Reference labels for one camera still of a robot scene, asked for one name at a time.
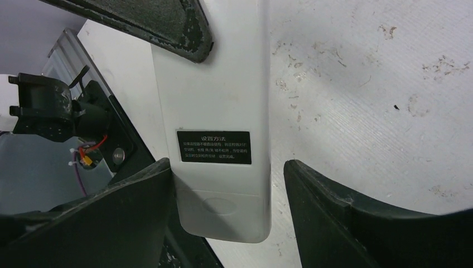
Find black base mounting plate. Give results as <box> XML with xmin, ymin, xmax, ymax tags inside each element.
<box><xmin>79</xmin><ymin>80</ymin><xmax>221</xmax><ymax>267</ymax></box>

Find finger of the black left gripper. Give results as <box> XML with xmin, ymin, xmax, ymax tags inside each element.
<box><xmin>45</xmin><ymin>0</ymin><xmax>214</xmax><ymax>63</ymax></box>

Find white red remote control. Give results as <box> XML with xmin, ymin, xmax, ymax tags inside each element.
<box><xmin>152</xmin><ymin>1</ymin><xmax>271</xmax><ymax>243</ymax></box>

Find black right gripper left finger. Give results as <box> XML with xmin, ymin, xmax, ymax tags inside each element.
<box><xmin>1</xmin><ymin>158</ymin><xmax>172</xmax><ymax>267</ymax></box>

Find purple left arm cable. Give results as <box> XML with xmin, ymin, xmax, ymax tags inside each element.
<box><xmin>72</xmin><ymin>142</ymin><xmax>97</xmax><ymax>197</ymax></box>

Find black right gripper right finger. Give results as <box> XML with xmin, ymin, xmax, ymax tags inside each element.
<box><xmin>283</xmin><ymin>160</ymin><xmax>472</xmax><ymax>267</ymax></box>

